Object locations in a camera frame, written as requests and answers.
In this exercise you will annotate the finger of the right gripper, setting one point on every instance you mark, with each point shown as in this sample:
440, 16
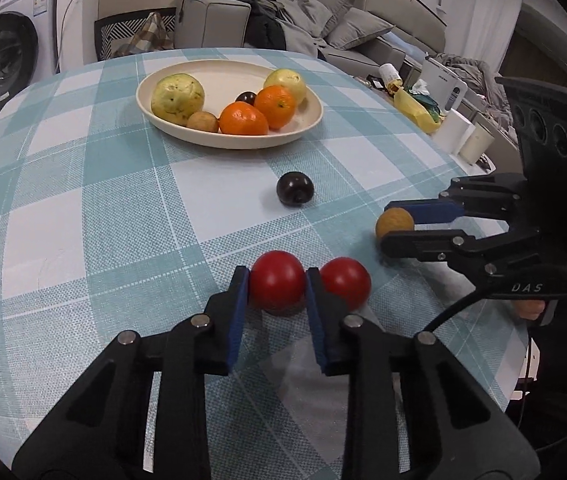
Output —
430, 245
430, 211

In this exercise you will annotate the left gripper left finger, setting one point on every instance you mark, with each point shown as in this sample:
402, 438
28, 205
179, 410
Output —
139, 410

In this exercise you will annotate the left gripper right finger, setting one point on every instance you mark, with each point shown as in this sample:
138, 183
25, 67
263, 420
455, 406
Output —
413, 410

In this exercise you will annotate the yellow brown small fruit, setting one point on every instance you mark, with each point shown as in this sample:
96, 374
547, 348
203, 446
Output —
394, 219

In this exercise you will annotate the red tomato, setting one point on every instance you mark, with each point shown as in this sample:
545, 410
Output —
277, 282
348, 279

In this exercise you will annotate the orange mandarin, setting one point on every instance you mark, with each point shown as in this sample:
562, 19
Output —
242, 119
277, 104

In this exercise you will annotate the large green yellow citrus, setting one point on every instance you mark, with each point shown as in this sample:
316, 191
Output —
290, 80

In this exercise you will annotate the orange mandarin front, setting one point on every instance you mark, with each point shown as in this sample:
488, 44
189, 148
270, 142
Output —
242, 119

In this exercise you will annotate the dark purple plum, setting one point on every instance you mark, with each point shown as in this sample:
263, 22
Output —
295, 189
247, 97

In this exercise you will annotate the brown longan fruit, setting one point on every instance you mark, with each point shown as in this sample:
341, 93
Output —
203, 121

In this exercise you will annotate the pale green guava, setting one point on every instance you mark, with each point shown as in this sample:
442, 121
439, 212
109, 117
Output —
177, 97

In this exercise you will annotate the right hand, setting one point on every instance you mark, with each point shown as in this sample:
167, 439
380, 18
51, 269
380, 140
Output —
529, 310

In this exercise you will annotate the white cup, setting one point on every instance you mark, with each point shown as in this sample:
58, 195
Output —
476, 144

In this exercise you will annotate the yellow bag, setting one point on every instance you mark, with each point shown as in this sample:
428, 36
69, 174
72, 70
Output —
416, 112

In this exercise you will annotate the grey sofa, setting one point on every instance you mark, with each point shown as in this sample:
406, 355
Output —
417, 33

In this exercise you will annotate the grey cushion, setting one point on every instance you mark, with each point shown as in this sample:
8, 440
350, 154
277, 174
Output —
356, 28

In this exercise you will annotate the teal checked tablecloth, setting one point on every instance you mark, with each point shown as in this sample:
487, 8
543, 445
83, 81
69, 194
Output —
106, 224

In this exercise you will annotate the dark clothes pile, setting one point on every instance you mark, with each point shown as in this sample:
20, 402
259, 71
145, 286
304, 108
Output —
282, 25

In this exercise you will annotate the cream round plate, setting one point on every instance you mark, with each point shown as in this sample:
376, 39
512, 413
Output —
223, 80

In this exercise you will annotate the plaid cloth on chair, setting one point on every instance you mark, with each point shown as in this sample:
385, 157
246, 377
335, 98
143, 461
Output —
152, 37

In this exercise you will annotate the black patterned chair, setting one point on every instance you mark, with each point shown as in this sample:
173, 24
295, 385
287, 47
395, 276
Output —
112, 31

